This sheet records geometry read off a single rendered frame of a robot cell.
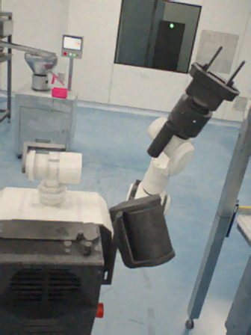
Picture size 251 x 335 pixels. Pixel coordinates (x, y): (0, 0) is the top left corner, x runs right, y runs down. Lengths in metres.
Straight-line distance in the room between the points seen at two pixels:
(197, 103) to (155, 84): 5.81
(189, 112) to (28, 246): 0.45
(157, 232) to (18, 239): 0.30
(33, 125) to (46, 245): 3.31
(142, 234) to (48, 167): 0.25
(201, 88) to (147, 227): 0.33
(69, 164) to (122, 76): 5.87
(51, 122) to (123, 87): 2.96
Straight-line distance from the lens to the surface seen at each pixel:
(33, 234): 0.67
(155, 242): 0.77
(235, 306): 2.12
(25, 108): 3.88
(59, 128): 3.87
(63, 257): 0.62
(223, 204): 1.78
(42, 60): 3.90
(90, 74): 6.56
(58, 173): 0.72
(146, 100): 6.66
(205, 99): 0.82
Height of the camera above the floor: 1.64
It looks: 24 degrees down
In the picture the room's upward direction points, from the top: 9 degrees clockwise
